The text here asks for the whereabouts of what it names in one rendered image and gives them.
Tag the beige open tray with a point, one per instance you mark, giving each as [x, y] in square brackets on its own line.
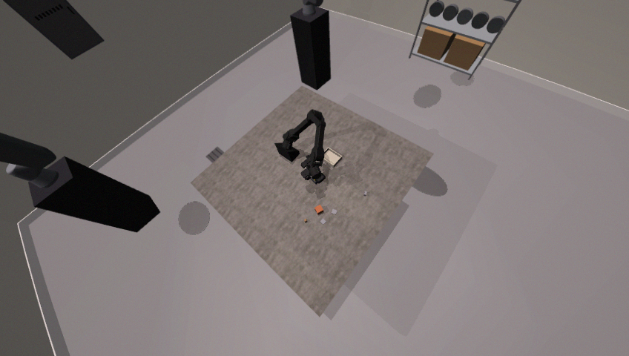
[331, 157]

